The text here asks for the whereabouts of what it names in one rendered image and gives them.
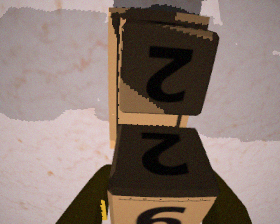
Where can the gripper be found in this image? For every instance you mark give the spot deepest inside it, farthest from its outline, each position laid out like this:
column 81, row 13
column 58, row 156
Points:
column 90, row 206

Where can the brown wooden number cube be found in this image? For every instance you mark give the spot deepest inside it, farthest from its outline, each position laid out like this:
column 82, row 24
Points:
column 165, row 67
column 160, row 175

